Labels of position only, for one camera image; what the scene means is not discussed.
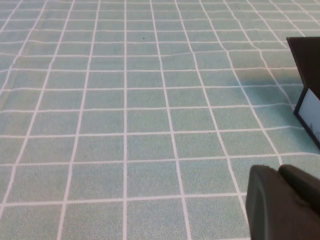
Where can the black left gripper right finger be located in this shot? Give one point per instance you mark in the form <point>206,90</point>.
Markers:
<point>305,185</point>

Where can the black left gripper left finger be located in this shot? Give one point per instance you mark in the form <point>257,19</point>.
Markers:
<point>267,207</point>

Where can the black printed glasses case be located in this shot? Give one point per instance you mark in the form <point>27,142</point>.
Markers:
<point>308,60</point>

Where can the green checked tablecloth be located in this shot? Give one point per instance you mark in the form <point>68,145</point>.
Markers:
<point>125,100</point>

